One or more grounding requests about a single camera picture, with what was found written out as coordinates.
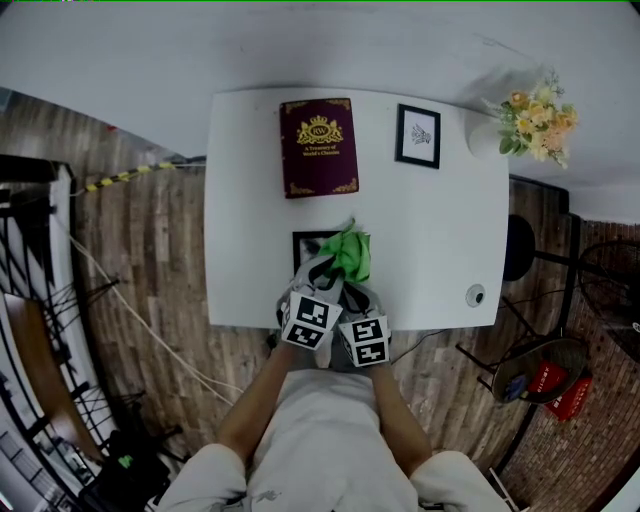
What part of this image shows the person's white shirt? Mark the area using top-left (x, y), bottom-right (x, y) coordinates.
top-left (154, 367), bottom-right (512, 512)

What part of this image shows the small black framed picture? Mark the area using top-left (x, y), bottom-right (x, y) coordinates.
top-left (393, 103), bottom-right (442, 171)

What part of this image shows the white vase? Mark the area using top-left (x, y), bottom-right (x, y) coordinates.
top-left (464, 117), bottom-right (509, 159)

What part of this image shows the red box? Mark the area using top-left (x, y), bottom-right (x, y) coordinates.
top-left (544, 377), bottom-right (594, 422)

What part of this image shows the black metal rack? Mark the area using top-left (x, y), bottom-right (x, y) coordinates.
top-left (0, 153), bottom-right (77, 301)

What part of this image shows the green microfibre cloth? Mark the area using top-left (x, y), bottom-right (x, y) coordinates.
top-left (317, 217), bottom-right (374, 286)

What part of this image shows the person's left forearm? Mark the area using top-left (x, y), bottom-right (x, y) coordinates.
top-left (215, 342), bottom-right (299, 466)

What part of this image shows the person's white shoe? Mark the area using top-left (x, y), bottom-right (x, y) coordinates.
top-left (313, 339), bottom-right (334, 371)

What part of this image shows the red bag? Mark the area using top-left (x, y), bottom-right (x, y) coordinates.
top-left (527, 360), bottom-right (571, 397)

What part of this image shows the white cable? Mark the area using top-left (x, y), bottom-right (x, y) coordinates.
top-left (49, 209), bottom-right (246, 409)

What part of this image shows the maroon hardcover book gold ornament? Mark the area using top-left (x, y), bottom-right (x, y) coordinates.
top-left (278, 97), bottom-right (361, 201)

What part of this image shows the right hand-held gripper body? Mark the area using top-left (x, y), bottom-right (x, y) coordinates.
top-left (338, 306), bottom-right (393, 370)

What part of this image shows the black framed photo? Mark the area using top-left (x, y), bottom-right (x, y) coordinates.
top-left (291, 229), bottom-right (346, 281)

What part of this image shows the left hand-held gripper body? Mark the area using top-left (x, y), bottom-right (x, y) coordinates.
top-left (277, 285), bottom-right (345, 353)

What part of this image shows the person's right forearm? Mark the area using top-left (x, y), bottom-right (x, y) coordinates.
top-left (369, 363), bottom-right (434, 477)

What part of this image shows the white table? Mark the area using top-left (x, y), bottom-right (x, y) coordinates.
top-left (202, 88), bottom-right (511, 332)

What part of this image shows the yellow and black striped tape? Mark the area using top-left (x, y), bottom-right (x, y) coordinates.
top-left (82, 160), bottom-right (179, 196)

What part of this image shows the black cable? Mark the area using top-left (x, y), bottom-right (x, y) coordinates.
top-left (389, 294), bottom-right (556, 367)

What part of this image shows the black equipment with green light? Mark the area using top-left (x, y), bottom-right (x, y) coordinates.
top-left (79, 424), bottom-right (184, 512)

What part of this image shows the brown wooden top desk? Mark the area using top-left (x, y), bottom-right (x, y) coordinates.
top-left (0, 289), bottom-right (109, 464)

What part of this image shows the black standing fan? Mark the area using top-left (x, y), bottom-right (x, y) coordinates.
top-left (502, 213), bottom-right (640, 362)

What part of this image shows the yellow and orange flower bouquet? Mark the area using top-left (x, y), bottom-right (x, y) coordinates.
top-left (482, 69), bottom-right (580, 171)

